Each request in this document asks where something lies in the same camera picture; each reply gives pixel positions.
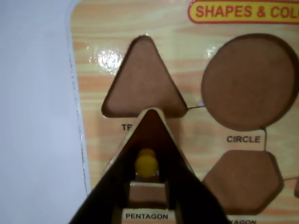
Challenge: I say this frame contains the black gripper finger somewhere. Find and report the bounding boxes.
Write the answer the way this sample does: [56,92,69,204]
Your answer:
[69,145,136,224]
[161,162,228,224]

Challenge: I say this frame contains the brown triangle piece yellow pin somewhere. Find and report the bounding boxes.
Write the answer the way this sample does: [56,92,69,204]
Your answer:
[100,107,199,185]

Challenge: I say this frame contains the wooden shapes puzzle board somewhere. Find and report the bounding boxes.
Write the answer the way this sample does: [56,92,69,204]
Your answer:
[66,0,299,224]

